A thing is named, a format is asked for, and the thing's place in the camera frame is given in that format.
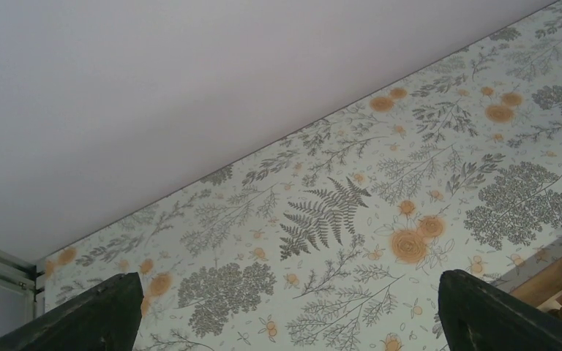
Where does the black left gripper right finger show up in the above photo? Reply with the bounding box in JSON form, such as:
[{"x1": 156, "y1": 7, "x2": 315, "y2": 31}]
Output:
[{"x1": 438, "y1": 269, "x2": 562, "y2": 351}]

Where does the wooden chessboard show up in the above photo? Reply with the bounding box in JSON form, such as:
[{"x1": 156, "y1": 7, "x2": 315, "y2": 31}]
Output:
[{"x1": 510, "y1": 258, "x2": 562, "y2": 321}]

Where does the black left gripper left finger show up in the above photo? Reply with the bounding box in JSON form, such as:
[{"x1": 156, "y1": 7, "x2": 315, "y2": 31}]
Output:
[{"x1": 0, "y1": 273, "x2": 143, "y2": 351}]

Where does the aluminium frame post left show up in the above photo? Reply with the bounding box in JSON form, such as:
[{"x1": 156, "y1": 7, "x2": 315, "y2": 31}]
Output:
[{"x1": 0, "y1": 250, "x2": 45, "y2": 322}]

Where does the floral patterned table mat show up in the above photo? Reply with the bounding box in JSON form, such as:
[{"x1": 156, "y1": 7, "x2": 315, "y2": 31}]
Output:
[{"x1": 45, "y1": 1, "x2": 562, "y2": 350}]

